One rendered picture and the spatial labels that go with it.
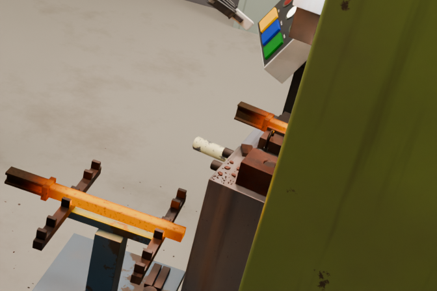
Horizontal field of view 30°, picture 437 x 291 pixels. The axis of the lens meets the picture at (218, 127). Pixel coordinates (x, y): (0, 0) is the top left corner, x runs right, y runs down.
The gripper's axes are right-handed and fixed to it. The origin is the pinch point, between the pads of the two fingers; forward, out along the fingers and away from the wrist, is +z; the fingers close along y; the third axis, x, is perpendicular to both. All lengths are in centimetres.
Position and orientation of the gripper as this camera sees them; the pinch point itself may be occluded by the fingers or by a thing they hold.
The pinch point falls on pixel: (242, 19)
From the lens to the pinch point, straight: 246.9
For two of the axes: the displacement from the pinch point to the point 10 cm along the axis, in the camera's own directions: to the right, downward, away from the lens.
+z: 7.4, 5.7, 3.6
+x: 6.7, -6.5, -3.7
